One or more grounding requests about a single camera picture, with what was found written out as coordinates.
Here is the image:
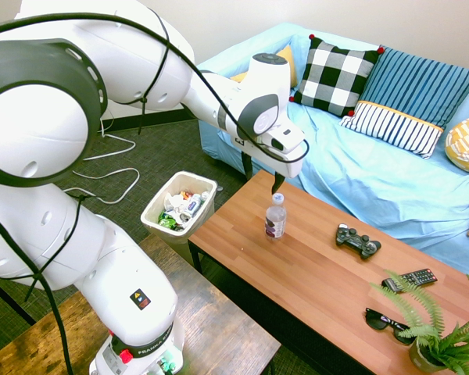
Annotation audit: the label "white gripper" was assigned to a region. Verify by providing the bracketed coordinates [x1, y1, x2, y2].
[228, 131, 310, 195]

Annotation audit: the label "clear plastic water bottle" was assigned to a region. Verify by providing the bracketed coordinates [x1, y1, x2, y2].
[264, 192, 288, 241]

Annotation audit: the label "green wrapper trash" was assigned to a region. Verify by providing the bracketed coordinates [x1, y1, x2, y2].
[158, 212, 183, 231]

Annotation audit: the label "white plastic trash bin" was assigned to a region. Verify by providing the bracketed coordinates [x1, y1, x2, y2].
[140, 170, 219, 245]

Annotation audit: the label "crumpled white paper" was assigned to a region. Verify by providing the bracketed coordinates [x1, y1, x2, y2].
[163, 191, 187, 214]

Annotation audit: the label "light blue covered sofa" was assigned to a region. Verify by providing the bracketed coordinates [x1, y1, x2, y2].
[197, 21, 469, 282]

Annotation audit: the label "reddish wood coffee table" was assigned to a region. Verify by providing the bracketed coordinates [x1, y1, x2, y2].
[187, 168, 469, 375]

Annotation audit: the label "black game controller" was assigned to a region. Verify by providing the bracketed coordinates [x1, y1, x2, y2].
[335, 223, 382, 259]

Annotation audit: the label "black white checkered pillow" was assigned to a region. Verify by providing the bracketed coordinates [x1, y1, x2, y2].
[288, 34, 386, 118]

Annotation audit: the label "dark rustic wood table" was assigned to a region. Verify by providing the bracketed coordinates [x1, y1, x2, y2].
[0, 233, 282, 375]

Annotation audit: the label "blue striped pillow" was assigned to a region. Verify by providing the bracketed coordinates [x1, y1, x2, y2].
[338, 45, 469, 160]

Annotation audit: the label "black TV remote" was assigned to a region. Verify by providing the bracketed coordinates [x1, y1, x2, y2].
[381, 267, 439, 293]

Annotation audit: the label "black sunglasses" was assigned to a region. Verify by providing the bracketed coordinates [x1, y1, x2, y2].
[364, 307, 417, 345]

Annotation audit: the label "yellow white patterned pillow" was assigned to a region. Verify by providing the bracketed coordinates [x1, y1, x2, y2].
[444, 111, 469, 174]

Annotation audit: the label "green fern plant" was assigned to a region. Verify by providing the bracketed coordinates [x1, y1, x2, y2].
[369, 269, 469, 375]

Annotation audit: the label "grey plant pot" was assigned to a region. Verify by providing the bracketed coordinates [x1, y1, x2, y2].
[408, 337, 446, 372]

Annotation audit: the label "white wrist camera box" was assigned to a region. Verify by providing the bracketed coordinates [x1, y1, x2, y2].
[263, 118, 306, 154]

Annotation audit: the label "white floor cable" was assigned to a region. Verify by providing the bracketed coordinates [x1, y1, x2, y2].
[62, 116, 141, 206]

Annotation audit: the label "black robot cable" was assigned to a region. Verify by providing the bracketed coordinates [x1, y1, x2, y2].
[0, 11, 310, 375]

